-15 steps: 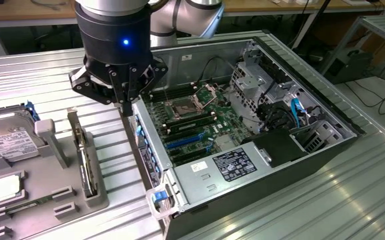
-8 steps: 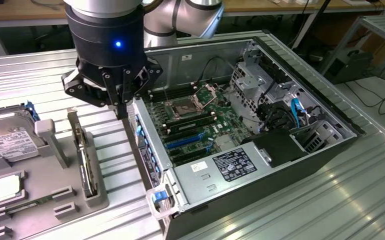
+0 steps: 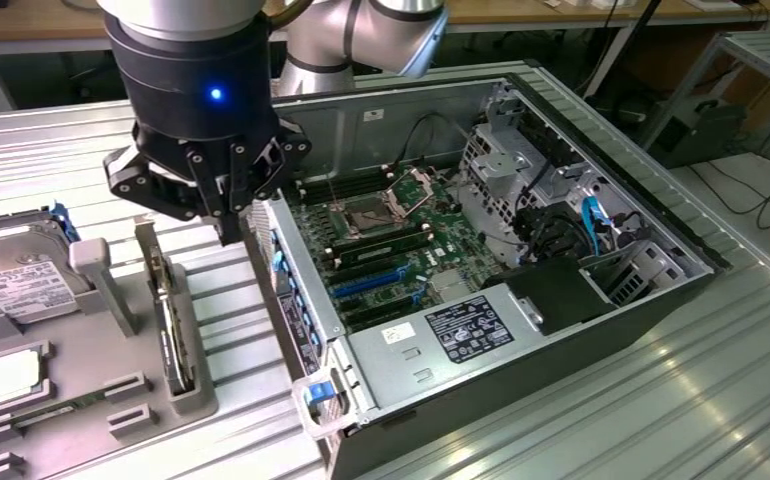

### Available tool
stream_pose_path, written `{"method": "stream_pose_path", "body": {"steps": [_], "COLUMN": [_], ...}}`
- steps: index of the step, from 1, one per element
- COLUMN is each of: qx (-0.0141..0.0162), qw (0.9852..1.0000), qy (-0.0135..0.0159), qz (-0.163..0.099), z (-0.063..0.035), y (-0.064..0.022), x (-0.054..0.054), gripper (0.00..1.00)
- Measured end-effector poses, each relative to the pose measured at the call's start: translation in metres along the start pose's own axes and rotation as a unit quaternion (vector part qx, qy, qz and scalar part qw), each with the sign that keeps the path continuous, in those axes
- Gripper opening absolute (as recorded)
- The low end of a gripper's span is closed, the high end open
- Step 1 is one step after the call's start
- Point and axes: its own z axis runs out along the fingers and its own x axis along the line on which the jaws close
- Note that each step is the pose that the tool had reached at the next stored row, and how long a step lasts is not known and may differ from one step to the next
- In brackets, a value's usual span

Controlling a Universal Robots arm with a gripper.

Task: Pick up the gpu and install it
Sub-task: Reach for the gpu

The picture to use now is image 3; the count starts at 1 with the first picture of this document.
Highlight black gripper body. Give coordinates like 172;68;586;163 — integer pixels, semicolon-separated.
103;12;282;170

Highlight small silver heatsink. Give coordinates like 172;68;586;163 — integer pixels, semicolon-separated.
430;272;473;296

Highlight green RAM stick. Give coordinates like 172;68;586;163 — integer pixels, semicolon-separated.
10;389;110;431

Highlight graphics card with silver bracket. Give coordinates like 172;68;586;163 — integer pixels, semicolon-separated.
134;215;198;399

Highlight light blue disk wire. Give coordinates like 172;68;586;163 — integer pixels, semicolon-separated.
581;196;610;256

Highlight silver CPU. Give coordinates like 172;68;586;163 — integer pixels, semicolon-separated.
0;349;50;401

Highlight silver hard disk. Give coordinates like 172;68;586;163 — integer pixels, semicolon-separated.
0;202;86;324

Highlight silver disk bay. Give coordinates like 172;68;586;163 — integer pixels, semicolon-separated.
577;239;717;307

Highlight black expansion slot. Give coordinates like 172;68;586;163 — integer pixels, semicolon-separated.
346;298;418;327

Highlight open black PC case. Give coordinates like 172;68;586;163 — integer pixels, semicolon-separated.
243;72;733;480

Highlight white round table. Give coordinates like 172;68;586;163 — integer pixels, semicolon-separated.
663;149;770;261

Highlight metal socket cover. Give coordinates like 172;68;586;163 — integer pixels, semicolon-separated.
383;167;437;214

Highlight CPU socket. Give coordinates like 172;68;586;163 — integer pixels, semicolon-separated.
334;197;403;236

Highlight blue expansion slot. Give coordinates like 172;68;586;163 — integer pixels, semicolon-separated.
329;267;407;300

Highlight grey parts rack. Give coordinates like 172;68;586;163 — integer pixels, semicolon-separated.
0;237;220;480

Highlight silver drive cage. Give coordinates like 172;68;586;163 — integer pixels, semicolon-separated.
461;122;546;261

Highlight black device with handle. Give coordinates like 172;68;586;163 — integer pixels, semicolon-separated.
650;97;750;169

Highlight wooden desk white frame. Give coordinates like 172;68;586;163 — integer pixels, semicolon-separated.
0;0;770;114

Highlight black robot cable tan sleeve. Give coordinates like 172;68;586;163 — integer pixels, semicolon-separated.
269;0;311;30

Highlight black wire bundle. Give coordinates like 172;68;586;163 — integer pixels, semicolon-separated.
510;204;593;264

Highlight silver power supply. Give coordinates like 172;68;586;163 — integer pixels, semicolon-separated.
347;287;546;411

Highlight black looped wire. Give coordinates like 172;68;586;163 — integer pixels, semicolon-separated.
398;112;478;171

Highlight RAM stick with black chips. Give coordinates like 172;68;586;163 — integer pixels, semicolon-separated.
341;233;426;264

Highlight green motherboard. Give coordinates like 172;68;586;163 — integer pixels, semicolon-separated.
287;164;513;334

